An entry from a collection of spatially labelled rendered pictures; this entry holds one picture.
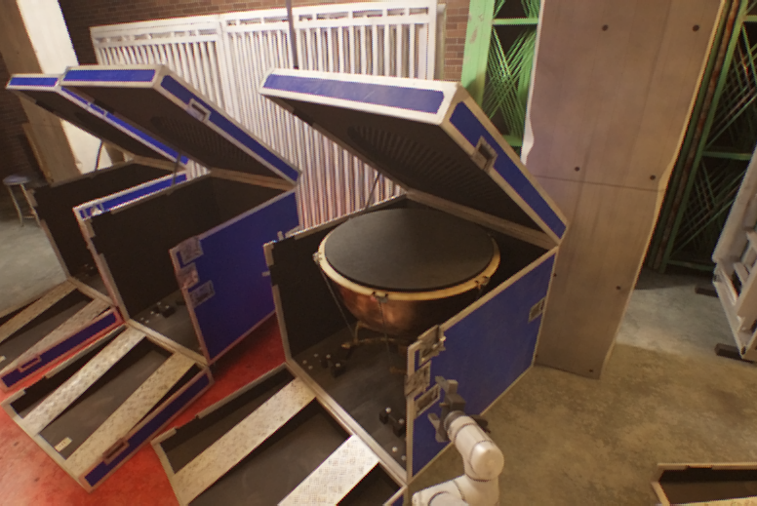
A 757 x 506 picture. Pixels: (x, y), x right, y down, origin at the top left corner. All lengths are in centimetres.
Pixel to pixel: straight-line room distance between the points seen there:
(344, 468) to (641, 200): 187
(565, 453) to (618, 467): 25
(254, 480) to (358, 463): 53
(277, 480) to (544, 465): 131
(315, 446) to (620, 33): 236
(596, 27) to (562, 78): 23
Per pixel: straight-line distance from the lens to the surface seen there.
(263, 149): 255
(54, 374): 322
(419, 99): 118
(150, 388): 275
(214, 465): 234
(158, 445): 248
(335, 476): 206
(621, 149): 216
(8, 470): 297
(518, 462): 232
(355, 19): 344
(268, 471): 227
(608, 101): 211
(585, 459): 244
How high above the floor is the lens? 189
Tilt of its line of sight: 29 degrees down
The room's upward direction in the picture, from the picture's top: 2 degrees counter-clockwise
